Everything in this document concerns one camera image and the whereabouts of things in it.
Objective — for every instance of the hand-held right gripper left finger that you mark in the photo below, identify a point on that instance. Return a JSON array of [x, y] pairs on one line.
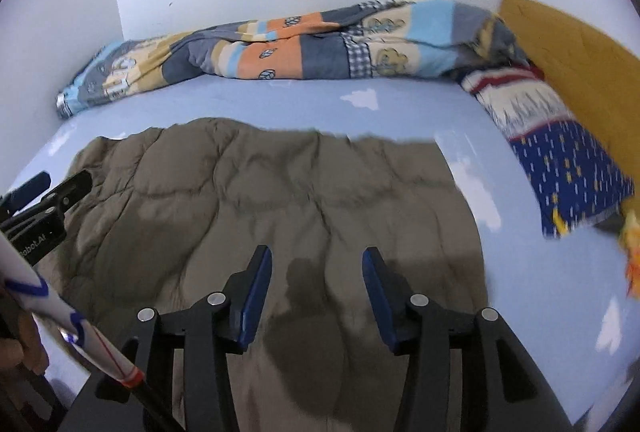
[[257, 297]]

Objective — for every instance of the wooden headboard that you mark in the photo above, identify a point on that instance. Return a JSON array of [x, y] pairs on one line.
[[575, 52]]

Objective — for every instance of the patchwork cartoon quilt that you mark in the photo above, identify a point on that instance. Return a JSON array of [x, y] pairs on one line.
[[300, 57]]

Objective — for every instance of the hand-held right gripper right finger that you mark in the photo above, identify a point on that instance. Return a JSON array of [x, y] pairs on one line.
[[377, 297]]

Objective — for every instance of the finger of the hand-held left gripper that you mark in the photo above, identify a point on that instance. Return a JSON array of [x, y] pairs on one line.
[[30, 187], [75, 187]]

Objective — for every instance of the person's left hand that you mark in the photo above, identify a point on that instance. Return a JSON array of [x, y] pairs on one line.
[[25, 344]]

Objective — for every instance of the star print pillow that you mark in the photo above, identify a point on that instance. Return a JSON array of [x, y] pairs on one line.
[[570, 162]]

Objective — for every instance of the olive quilted hooded jacket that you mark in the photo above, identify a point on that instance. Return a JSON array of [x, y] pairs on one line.
[[275, 192]]

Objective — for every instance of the yellow orange cloth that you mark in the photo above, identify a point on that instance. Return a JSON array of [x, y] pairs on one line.
[[632, 262]]

